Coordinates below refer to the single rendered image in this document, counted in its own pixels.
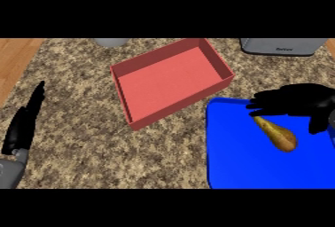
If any blue tray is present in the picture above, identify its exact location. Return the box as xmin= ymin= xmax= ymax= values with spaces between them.
xmin=205 ymin=97 xmax=335 ymax=190

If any yellow-brown pear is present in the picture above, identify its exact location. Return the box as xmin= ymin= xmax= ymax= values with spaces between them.
xmin=252 ymin=115 xmax=298 ymax=153

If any pale grey round container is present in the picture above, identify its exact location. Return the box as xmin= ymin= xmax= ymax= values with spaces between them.
xmin=93 ymin=38 xmax=130 ymax=48

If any red cardboard box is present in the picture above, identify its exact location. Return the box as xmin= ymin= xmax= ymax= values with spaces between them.
xmin=109 ymin=38 xmax=236 ymax=132

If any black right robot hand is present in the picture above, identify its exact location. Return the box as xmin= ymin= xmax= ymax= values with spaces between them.
xmin=245 ymin=82 xmax=335 ymax=136

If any grey appliance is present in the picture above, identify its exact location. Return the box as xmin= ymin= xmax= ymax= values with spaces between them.
xmin=237 ymin=38 xmax=329 ymax=57

